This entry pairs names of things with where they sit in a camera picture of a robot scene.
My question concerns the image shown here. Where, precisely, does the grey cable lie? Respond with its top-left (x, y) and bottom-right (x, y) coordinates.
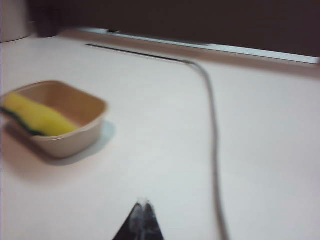
top-left (174, 58), bottom-right (231, 240)

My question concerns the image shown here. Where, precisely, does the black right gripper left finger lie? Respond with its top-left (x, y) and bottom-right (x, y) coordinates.
top-left (111, 202), bottom-right (144, 240)

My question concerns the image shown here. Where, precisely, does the silver rail under divider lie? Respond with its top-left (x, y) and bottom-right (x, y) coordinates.
top-left (76, 26), bottom-right (320, 65)

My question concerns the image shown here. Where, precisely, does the white cylindrical container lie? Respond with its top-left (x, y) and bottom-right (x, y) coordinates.
top-left (0, 0), bottom-right (34, 44)

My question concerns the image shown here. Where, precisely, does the yellow green cleaning sponge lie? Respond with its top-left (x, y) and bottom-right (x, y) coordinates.
top-left (0, 92), bottom-right (78, 138)

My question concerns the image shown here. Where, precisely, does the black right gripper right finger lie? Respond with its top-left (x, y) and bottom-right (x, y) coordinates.
top-left (143, 202), bottom-right (165, 240)

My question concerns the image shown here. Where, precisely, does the dark cylindrical container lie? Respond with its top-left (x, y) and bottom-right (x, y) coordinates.
top-left (34, 14), bottom-right (62, 39)

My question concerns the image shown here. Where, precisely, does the beige paper lunch box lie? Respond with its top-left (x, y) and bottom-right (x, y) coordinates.
top-left (0, 79), bottom-right (109, 160)

